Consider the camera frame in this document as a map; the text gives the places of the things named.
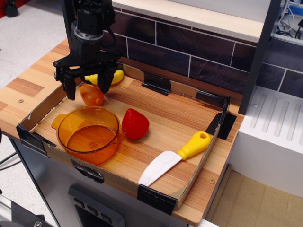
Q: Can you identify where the dark grey upright post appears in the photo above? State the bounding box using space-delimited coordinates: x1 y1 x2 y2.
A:
239 0 283 115

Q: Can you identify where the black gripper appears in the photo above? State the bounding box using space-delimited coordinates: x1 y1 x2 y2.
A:
53 26 119 100

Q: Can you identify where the light wooden shelf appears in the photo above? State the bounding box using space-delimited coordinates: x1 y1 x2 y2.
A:
112 0 264 43

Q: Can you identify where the orange transparent plastic pot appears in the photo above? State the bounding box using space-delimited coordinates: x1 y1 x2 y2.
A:
52 106 126 166

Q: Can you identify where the grey oven control panel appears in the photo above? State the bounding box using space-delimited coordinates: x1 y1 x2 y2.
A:
68 187 126 227

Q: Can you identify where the yellow toy banana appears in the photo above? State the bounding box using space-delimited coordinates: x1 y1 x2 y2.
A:
84 70 124 86

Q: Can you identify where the white sink drainboard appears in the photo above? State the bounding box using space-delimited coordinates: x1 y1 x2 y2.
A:
230 87 303 197

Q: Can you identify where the cardboard fence with black tape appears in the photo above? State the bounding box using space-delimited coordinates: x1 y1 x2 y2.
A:
18 52 243 223

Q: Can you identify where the yellow white toy knife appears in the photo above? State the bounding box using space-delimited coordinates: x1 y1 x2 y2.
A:
138 131 212 186

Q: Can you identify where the red toy strawberry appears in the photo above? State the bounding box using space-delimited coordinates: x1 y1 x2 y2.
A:
122 108 150 140

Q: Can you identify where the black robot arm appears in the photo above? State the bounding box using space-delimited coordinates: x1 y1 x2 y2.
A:
53 0 120 100

